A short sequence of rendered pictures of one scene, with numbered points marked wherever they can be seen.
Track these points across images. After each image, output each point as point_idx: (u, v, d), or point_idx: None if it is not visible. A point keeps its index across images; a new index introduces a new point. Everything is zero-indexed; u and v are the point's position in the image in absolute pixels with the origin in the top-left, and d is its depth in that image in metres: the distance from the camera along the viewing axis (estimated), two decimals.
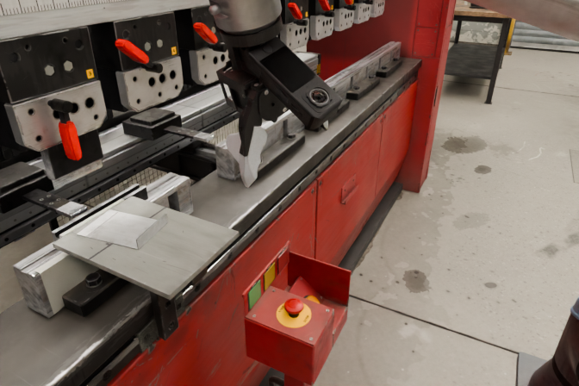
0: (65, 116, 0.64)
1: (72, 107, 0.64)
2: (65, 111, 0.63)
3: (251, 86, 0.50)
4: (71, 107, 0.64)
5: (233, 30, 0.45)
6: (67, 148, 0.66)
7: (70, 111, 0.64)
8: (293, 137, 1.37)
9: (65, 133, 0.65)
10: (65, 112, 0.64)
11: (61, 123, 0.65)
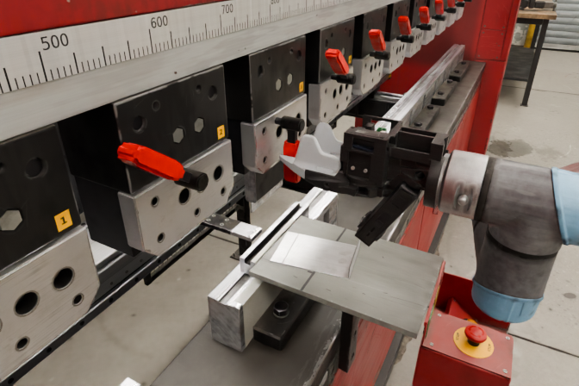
0: (295, 135, 0.58)
1: (303, 125, 0.58)
2: (299, 130, 0.57)
3: (380, 189, 0.52)
4: (304, 125, 0.58)
5: (440, 206, 0.49)
6: (290, 170, 0.60)
7: (301, 130, 0.58)
8: None
9: (294, 153, 0.59)
10: (297, 130, 0.58)
11: (289, 143, 0.58)
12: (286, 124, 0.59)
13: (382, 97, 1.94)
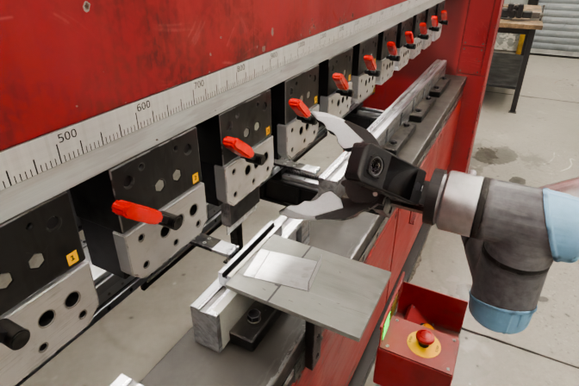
0: (254, 155, 0.67)
1: (259, 164, 0.68)
2: (262, 155, 0.68)
3: None
4: (261, 163, 0.68)
5: (452, 171, 0.52)
6: (238, 140, 0.63)
7: (259, 159, 0.68)
8: None
9: (250, 146, 0.65)
10: (256, 158, 0.68)
11: None
12: (245, 159, 0.69)
13: (365, 113, 2.06)
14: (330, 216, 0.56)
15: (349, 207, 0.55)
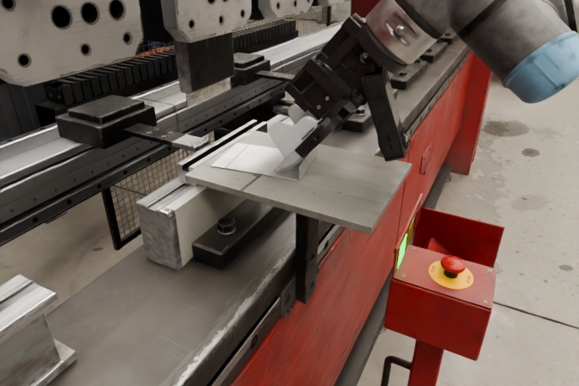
0: None
1: None
2: None
3: (351, 98, 0.50)
4: None
5: (396, 55, 0.46)
6: None
7: None
8: None
9: None
10: None
11: None
12: None
13: None
14: None
15: None
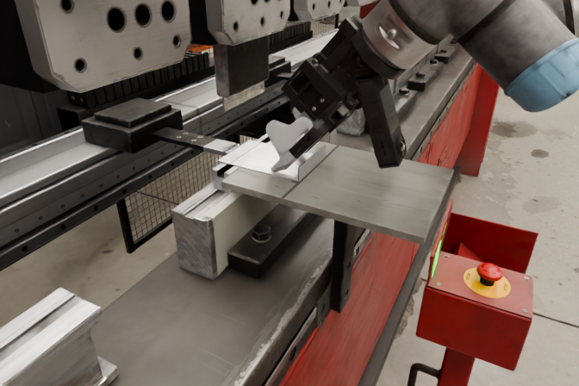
0: None
1: None
2: None
3: (345, 102, 0.49)
4: None
5: (389, 59, 0.45)
6: None
7: None
8: (407, 92, 1.20)
9: None
10: None
11: None
12: None
13: None
14: None
15: None
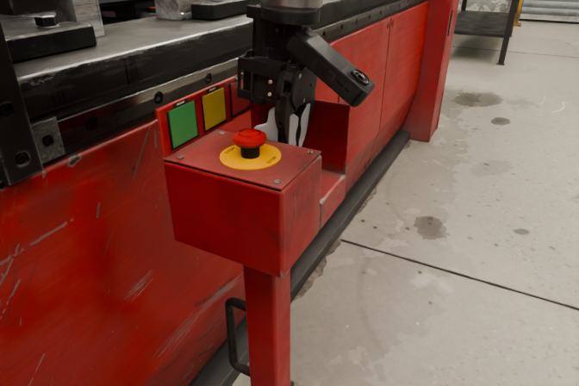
0: None
1: None
2: None
3: (287, 68, 0.51)
4: None
5: (290, 5, 0.48)
6: None
7: None
8: None
9: None
10: None
11: None
12: None
13: None
14: (310, 115, 0.60)
15: (312, 97, 0.59)
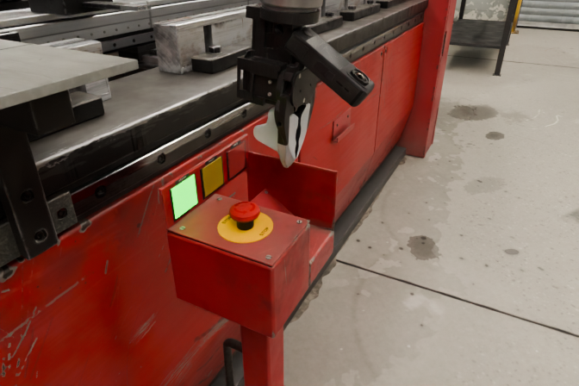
0: None
1: None
2: None
3: (286, 68, 0.51)
4: None
5: (289, 5, 0.48)
6: None
7: None
8: None
9: None
10: None
11: None
12: None
13: None
14: (310, 115, 0.60)
15: (311, 97, 0.59)
